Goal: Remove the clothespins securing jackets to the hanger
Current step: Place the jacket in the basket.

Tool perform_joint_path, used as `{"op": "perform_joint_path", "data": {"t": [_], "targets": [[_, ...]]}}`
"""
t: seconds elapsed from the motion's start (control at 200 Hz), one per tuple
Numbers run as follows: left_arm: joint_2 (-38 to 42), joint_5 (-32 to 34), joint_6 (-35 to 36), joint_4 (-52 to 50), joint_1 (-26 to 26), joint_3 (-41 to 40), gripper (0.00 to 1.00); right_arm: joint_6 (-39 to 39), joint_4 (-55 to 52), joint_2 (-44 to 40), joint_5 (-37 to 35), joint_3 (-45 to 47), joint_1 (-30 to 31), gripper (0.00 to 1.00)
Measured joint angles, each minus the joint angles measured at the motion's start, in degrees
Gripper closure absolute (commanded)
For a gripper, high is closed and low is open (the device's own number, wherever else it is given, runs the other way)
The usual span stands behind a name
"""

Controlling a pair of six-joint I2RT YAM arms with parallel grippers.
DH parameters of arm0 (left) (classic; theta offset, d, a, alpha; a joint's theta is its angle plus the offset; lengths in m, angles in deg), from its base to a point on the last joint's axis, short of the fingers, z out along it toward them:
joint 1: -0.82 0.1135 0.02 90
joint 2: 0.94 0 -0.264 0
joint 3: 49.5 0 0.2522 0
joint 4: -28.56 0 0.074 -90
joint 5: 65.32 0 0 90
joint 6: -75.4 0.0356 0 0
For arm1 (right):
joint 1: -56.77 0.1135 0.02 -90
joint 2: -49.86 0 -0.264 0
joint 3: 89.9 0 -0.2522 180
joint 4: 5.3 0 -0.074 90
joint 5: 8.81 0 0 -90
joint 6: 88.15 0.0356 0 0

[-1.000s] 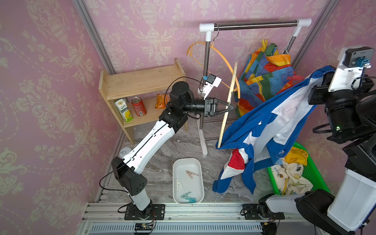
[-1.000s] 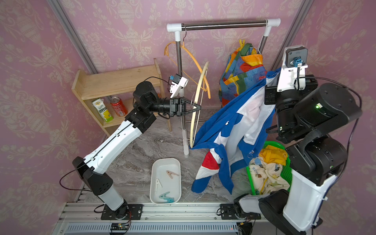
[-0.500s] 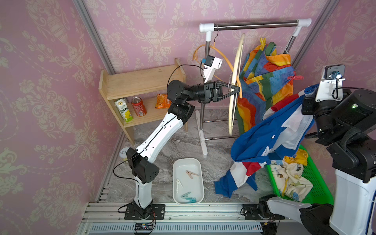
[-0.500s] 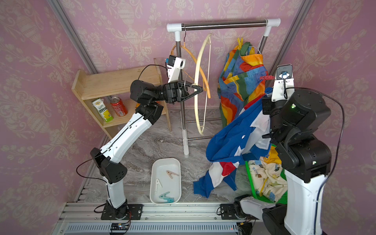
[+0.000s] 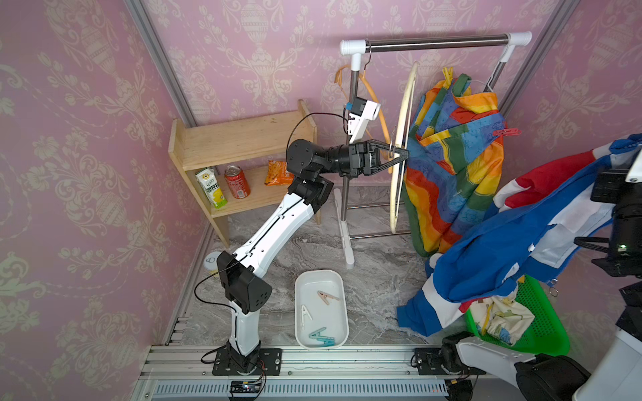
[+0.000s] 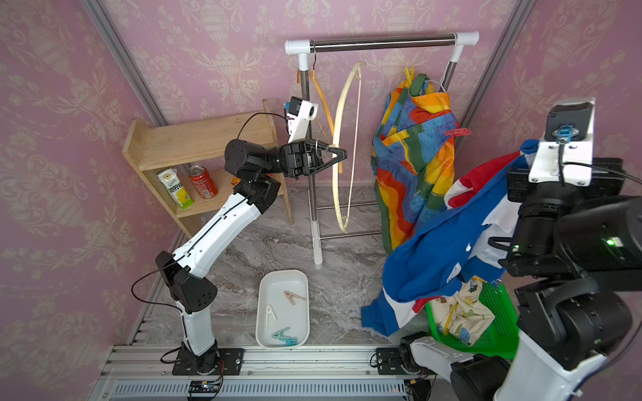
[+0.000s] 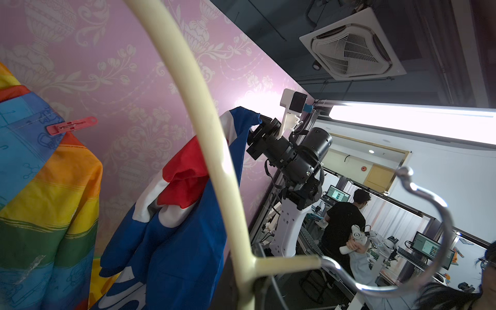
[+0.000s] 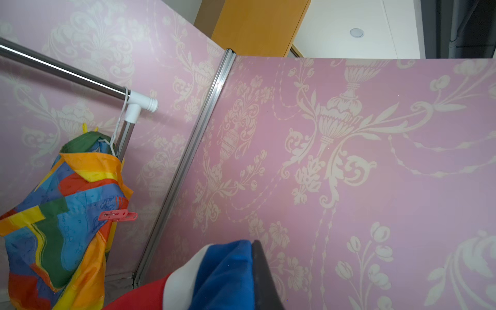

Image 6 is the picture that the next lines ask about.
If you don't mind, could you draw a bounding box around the wooden two-tier shelf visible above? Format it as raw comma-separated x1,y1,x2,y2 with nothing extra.
122,113,279,238

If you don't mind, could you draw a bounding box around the red clothespin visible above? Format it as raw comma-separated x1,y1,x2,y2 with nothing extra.
446,128,471,137

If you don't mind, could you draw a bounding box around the green plastic basket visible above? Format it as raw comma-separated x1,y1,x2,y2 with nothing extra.
426,282,519,360

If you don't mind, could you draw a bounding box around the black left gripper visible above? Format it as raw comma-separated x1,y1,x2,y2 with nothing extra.
259,144,343,185

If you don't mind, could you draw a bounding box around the pink clothespin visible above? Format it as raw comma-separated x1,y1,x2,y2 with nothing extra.
284,291,306,306

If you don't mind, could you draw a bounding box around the yellow dinosaur print jacket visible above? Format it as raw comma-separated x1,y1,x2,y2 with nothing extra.
429,277,495,346

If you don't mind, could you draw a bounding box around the blue clothespin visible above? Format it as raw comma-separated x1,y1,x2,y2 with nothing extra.
279,337,299,347

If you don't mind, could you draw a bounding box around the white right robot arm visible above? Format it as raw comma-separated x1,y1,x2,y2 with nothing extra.
400,158,641,400

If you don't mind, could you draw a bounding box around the green white juice carton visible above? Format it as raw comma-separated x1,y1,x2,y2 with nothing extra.
156,167,193,210

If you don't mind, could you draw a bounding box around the white clothespin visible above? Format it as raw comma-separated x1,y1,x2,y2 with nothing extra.
264,304,278,331

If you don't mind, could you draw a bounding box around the small circuit board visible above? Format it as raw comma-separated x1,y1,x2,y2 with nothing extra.
187,380,222,396

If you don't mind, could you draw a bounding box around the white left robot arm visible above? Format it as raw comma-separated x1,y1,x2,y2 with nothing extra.
155,139,347,375

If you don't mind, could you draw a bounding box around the rainbow striped jacket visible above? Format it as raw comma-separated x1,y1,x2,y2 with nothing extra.
371,68,460,253

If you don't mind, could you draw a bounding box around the teal green clothespin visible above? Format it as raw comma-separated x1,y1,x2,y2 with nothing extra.
272,327,296,342

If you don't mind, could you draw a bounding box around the metal clothes rack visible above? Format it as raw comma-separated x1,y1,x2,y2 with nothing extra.
284,31,480,269

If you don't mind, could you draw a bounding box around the red soda can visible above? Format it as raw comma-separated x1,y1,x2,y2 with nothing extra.
188,165,217,199

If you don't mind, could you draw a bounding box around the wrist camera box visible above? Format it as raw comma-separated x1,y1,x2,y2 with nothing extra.
528,97,596,187
286,96,319,143

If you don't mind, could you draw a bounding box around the cream white clothes hanger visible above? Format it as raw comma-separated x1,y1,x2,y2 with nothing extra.
330,61,365,234

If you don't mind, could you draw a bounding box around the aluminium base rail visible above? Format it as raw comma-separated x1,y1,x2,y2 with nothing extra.
89,344,523,401

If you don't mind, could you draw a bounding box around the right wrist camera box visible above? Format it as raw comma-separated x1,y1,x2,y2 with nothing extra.
528,97,596,187

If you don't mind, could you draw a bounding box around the wooden clothes hanger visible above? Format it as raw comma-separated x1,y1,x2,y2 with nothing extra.
297,53,343,174

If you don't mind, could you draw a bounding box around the white plastic tray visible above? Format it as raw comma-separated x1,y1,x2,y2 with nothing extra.
255,270,310,349

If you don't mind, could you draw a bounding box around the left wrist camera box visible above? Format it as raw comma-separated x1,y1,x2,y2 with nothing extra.
286,96,319,143

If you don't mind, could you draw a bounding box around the blue red white jacket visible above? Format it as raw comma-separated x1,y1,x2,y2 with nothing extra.
361,140,538,336

